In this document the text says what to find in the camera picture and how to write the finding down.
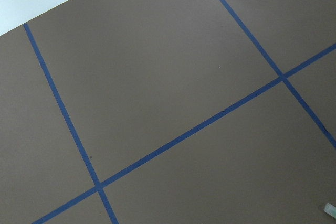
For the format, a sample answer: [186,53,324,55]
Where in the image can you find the purple highlighter pen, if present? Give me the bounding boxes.
[323,203,336,218]

